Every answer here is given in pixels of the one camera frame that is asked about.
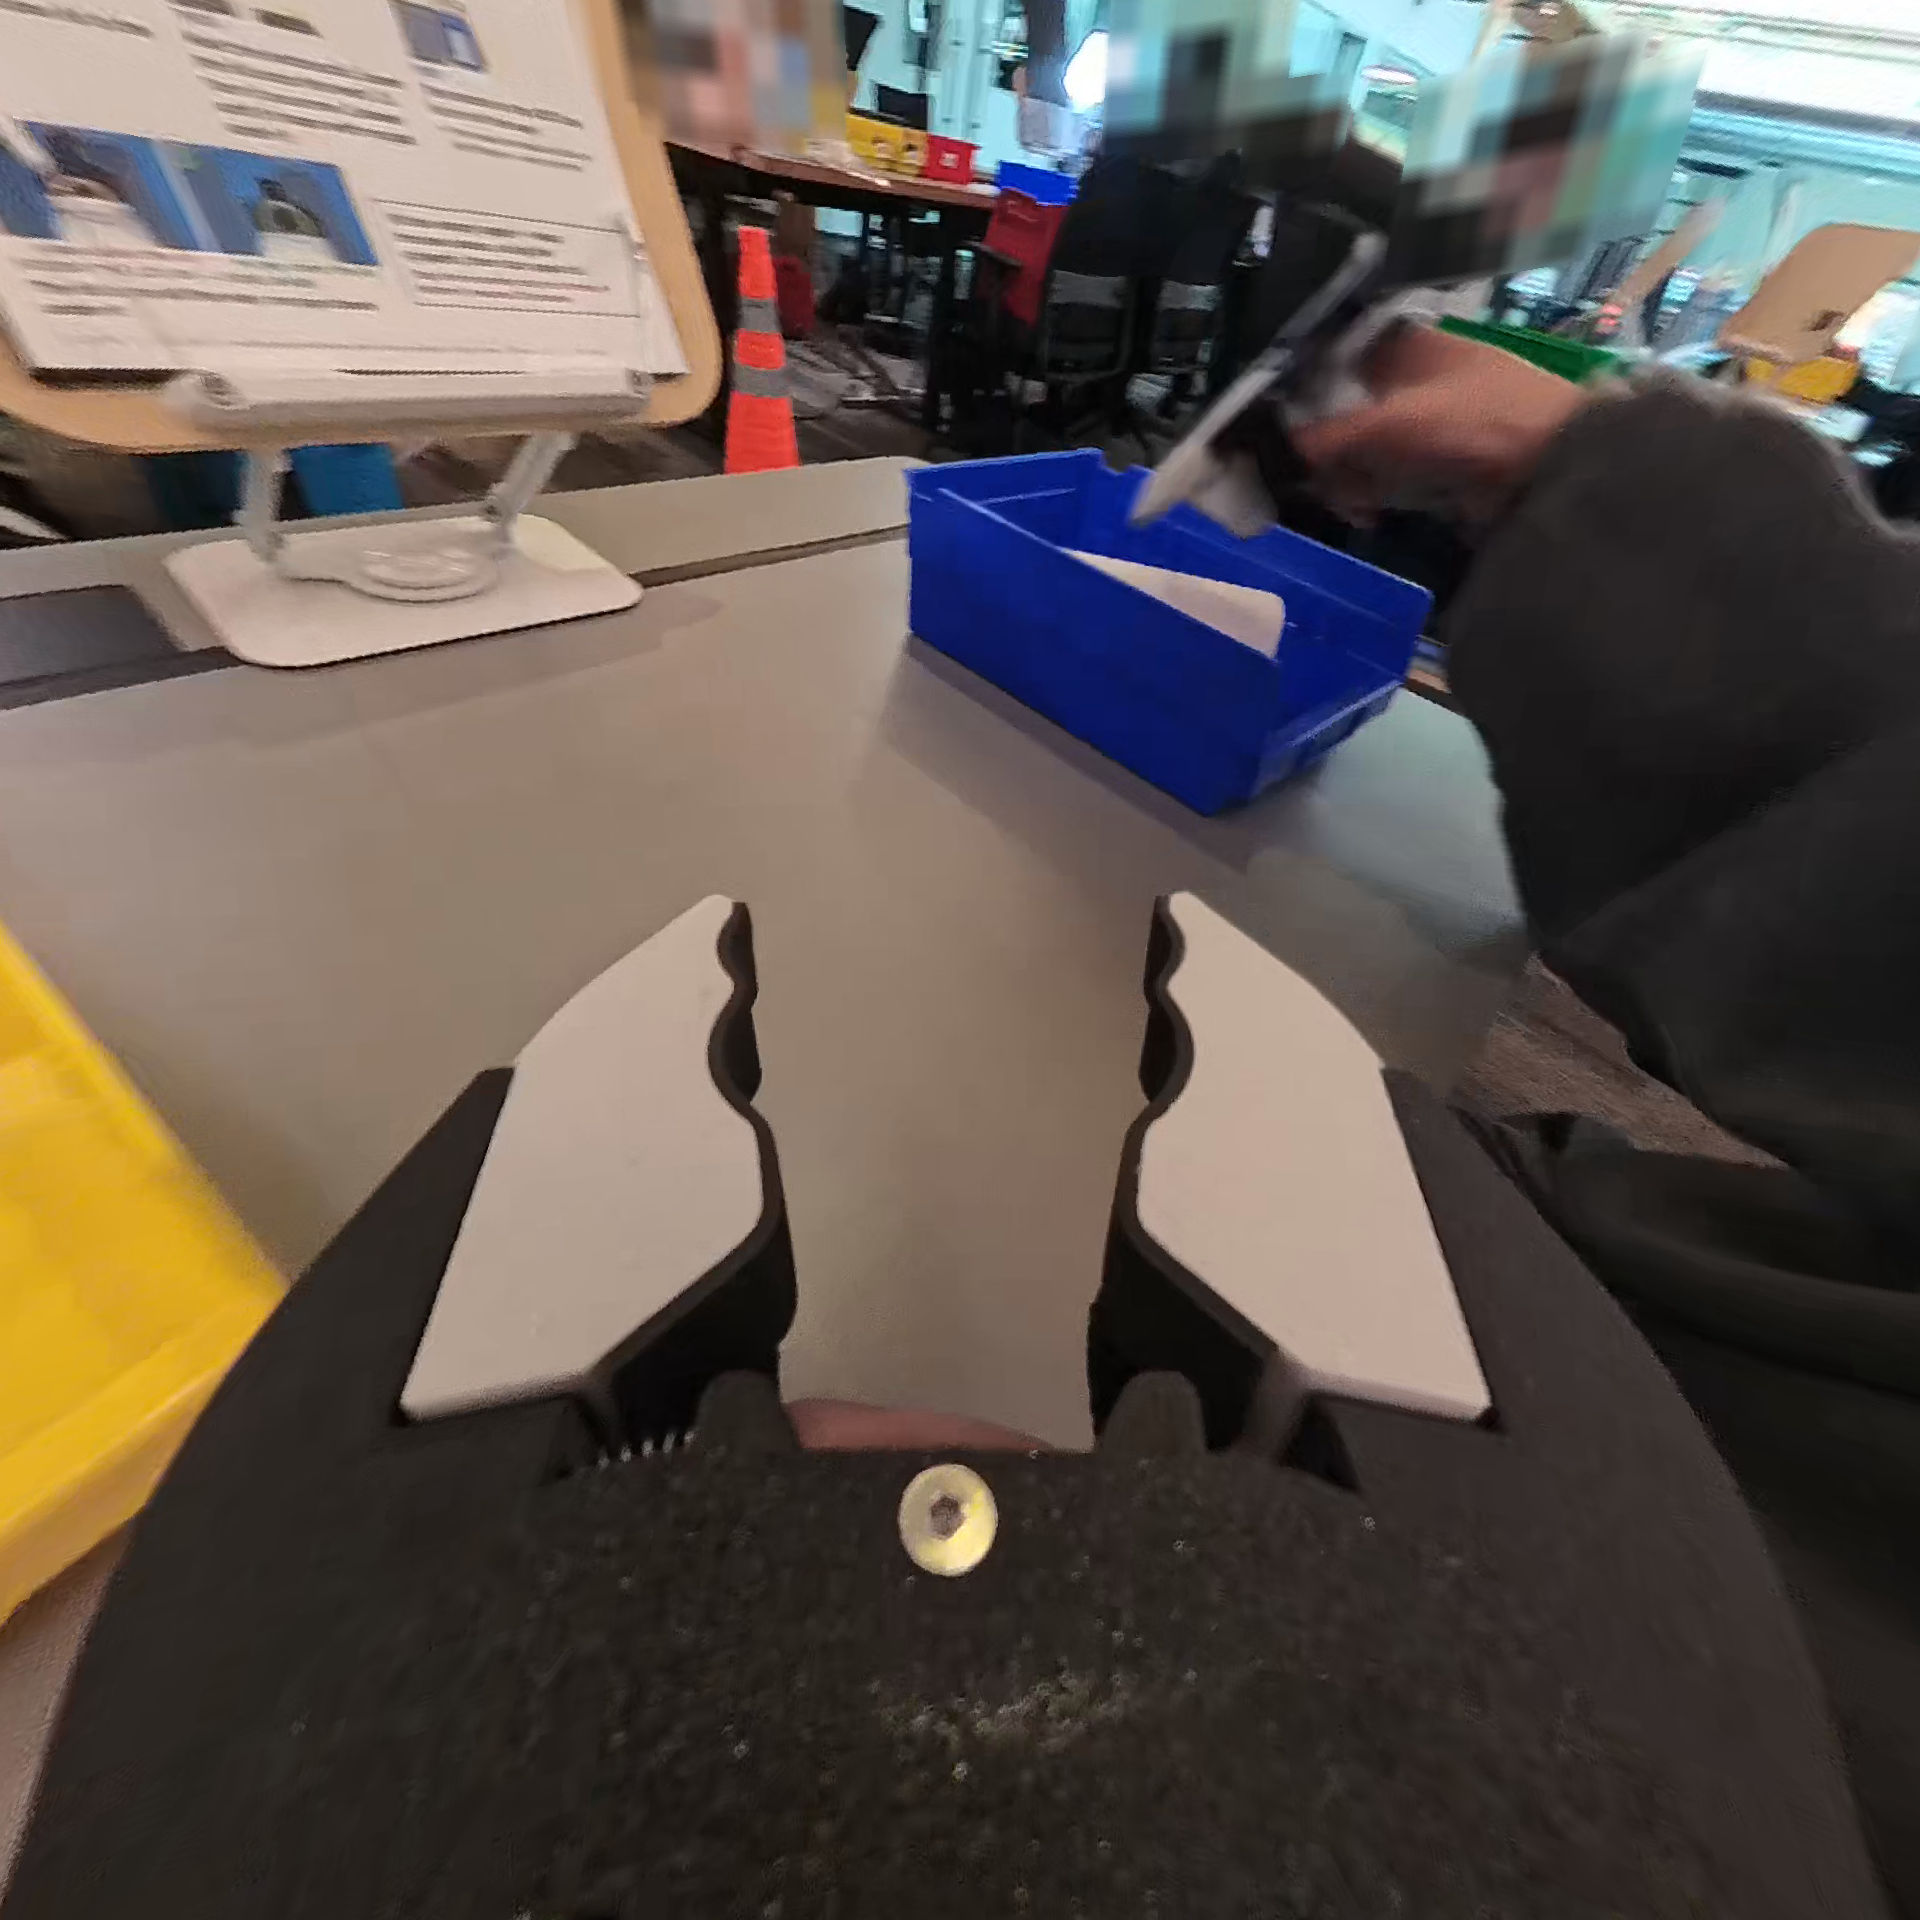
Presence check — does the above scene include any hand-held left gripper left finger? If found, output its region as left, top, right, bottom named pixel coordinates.
left=398, top=897, right=797, bottom=1449

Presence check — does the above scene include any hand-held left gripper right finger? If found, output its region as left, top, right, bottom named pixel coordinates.
left=1088, top=891, right=1496, bottom=1466

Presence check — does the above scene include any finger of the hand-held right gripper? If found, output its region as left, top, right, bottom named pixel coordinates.
left=1124, top=231, right=1389, bottom=530

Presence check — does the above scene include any white plastic bottle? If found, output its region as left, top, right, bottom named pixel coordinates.
left=1056, top=546, right=1289, bottom=657

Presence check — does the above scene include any yellow plastic bin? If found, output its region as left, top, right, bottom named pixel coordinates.
left=0, top=922, right=287, bottom=1623

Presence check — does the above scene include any person's right hand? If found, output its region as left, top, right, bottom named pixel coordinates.
left=1289, top=321, right=1594, bottom=530

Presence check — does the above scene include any black office chair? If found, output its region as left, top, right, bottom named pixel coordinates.
left=1034, top=158, right=1192, bottom=445

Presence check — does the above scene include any red chair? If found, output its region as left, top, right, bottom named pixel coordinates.
left=975, top=193, right=1070, bottom=330

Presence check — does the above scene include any stack of green bins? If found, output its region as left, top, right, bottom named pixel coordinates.
left=1440, top=317, right=1634, bottom=384

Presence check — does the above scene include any person's dark clothing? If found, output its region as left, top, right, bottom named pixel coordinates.
left=1462, top=779, right=1920, bottom=1847

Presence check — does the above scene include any orange traffic cone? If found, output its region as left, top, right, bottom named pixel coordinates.
left=721, top=225, right=805, bottom=473

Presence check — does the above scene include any tan cardboard sign board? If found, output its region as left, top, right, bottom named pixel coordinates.
left=1717, top=225, right=1920, bottom=369

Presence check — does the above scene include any wooden instruction board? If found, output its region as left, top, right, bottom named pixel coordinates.
left=0, top=0, right=725, bottom=453

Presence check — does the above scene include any printed instruction sheet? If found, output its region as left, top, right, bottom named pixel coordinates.
left=0, top=0, right=692, bottom=378

